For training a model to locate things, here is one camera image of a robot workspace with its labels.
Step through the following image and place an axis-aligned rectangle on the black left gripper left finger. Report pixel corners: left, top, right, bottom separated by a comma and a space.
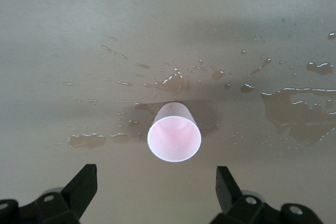
0, 164, 98, 224

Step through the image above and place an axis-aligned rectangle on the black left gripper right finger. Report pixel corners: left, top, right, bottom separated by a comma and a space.
211, 166, 320, 224

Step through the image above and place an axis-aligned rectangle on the pink plastic cup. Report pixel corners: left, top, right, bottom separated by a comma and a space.
146, 102, 203, 163

